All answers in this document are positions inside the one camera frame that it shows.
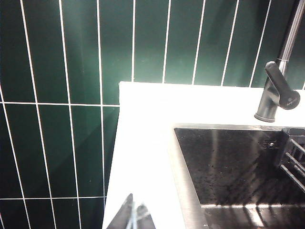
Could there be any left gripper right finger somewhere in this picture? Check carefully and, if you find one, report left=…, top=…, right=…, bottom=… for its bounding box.
left=137, top=204, right=157, bottom=229

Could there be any dark metal gooseneck faucet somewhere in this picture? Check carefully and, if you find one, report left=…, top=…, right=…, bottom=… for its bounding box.
left=254, top=0, right=305, bottom=123

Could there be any grey faucet lever handle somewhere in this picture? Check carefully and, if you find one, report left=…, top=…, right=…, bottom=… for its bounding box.
left=264, top=61, right=301, bottom=111

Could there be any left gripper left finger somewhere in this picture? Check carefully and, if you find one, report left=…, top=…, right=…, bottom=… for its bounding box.
left=105, top=193, right=134, bottom=229

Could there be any black sink basin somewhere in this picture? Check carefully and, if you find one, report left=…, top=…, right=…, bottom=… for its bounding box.
left=166, top=122, right=305, bottom=229

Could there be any black slatted drain rack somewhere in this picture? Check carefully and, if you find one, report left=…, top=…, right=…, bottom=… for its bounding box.
left=274, top=127, right=305, bottom=193

